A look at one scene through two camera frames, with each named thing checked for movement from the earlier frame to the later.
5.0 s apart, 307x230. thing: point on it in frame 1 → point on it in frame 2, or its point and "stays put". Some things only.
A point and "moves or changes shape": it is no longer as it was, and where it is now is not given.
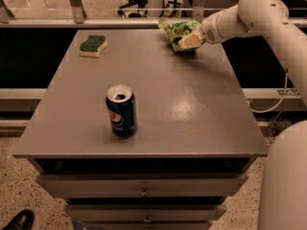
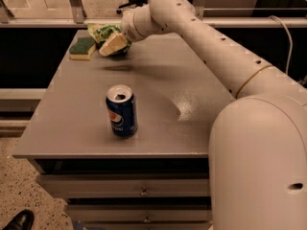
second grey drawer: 145,213 stays put
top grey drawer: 143,185 stays put
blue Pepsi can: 122,105 stays put
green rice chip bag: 176,29 moves or changes shape
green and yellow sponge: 92,47 → 82,48
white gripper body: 207,33 → 129,27
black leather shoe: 22,220 stays put
